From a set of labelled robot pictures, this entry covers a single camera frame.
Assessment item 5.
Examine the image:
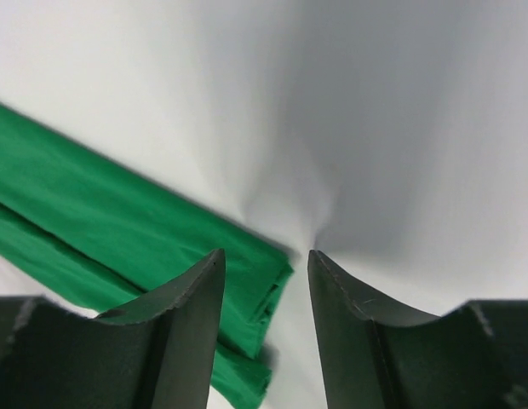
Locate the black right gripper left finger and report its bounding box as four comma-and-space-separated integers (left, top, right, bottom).
0, 250, 226, 408

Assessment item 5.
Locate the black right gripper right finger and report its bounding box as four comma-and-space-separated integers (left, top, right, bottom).
307, 250, 528, 408

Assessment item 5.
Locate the green t shirt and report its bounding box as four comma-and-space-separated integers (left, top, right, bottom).
0, 104, 292, 408

